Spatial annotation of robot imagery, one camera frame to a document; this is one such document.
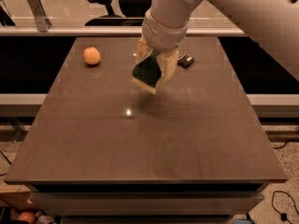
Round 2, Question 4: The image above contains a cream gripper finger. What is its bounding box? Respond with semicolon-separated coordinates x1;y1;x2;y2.
156;49;178;83
135;37;153;64

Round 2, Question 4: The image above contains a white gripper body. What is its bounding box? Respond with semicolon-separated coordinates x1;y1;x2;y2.
142;10;188;52

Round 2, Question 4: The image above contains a green and yellow sponge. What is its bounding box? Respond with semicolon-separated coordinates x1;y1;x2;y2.
132;51;162;94

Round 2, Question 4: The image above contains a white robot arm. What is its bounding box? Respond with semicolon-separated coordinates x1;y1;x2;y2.
136;0;299;79

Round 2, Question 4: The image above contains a black snack bar packet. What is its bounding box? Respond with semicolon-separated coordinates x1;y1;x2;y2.
178;53;194;68

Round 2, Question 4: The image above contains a black office chair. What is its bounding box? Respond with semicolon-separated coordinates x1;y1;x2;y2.
85;0;151;26

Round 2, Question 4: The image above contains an orange fruit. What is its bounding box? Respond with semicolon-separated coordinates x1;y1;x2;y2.
83;47;101;65

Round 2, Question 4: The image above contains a grey table drawer base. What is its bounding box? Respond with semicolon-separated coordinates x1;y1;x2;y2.
30;191;263;223

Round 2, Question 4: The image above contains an orange ball under table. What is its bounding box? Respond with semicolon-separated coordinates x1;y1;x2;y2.
17;211;36;224

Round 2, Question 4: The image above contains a left metal railing bracket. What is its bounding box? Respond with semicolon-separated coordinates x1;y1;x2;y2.
27;0;51;32

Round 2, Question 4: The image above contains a black floor cable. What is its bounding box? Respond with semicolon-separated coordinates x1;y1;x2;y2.
270;189;299;224

